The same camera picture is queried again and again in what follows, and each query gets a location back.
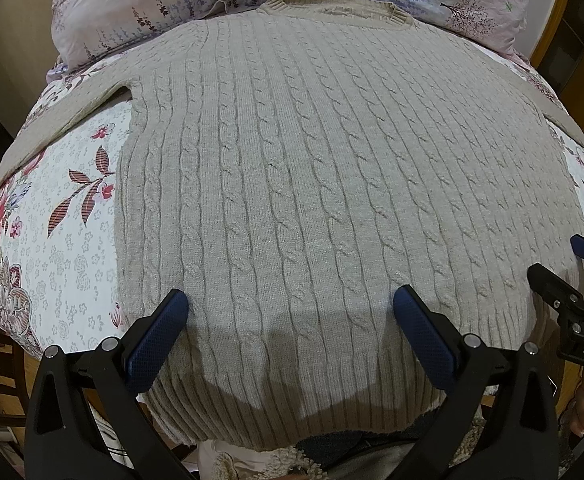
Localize beige cable-knit sweater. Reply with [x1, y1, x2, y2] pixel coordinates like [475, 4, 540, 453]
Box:
[0, 0, 584, 450]

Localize floral bed sheet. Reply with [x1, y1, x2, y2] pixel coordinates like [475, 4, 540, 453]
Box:
[0, 49, 138, 361]

